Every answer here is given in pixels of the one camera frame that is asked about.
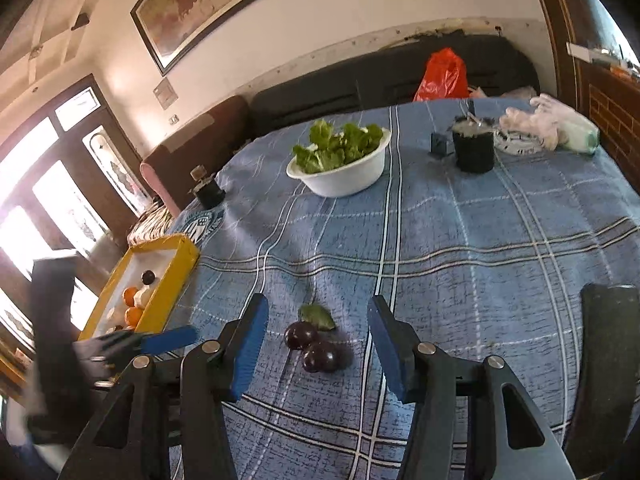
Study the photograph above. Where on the black sofa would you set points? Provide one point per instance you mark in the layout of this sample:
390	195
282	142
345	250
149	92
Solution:
350	90

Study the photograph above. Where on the brown armchair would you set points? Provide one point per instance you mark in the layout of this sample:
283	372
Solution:
210	130

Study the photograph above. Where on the framed painting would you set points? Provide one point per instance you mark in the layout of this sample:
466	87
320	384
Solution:
210	10

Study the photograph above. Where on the green lettuce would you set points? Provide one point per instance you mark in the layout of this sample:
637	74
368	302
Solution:
330	147

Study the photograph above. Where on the white bowl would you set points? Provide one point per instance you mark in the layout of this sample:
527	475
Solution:
350	175

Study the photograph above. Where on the patterned cloth stool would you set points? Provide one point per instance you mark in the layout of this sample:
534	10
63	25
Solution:
150	225

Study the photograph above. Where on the red plastic bag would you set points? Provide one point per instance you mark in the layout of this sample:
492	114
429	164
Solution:
442	77

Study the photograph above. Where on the large black round container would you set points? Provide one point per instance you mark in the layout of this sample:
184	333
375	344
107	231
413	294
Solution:
473	152

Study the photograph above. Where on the brown wooden cabinet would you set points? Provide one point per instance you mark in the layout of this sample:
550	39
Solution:
615	110

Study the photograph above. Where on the yellow rimmed white tray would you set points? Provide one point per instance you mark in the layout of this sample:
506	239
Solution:
172	280

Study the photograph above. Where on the dark wooden door frame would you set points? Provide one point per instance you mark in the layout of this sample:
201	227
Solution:
560	20

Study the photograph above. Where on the small orange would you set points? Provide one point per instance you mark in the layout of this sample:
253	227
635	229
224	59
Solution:
131	296

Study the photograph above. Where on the small black round container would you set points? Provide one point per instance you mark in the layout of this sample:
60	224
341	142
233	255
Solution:
207	192

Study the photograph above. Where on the black smartphone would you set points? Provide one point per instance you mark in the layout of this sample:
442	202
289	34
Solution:
607	360

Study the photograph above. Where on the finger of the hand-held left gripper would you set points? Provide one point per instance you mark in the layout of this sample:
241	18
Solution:
170	337

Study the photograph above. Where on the small black charger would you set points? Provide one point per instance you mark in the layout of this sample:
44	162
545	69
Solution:
440	144

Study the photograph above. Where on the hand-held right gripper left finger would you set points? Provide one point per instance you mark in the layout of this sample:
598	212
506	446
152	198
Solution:
247	347

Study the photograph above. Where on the glass panel door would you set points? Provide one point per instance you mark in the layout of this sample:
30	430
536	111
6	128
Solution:
117	130

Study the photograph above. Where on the green leaf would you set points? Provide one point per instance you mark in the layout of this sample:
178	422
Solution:
316	316

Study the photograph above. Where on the wall plaque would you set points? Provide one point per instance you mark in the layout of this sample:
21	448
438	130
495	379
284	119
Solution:
165	94

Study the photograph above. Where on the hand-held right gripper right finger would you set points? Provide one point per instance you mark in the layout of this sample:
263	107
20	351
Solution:
392	352

